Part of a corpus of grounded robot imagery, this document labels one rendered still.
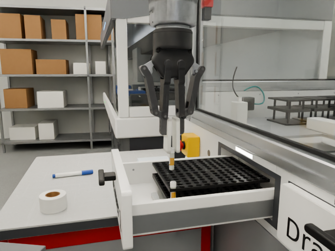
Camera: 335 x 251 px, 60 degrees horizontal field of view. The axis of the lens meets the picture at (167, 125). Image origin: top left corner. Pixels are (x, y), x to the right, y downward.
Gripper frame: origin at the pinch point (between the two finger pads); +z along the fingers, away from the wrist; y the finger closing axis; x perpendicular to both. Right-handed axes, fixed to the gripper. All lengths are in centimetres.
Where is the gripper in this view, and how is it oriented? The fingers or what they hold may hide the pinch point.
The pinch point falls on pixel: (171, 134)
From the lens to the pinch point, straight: 58.3
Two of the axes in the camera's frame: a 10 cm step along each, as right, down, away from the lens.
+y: -9.6, 0.5, -2.8
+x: 2.9, 1.8, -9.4
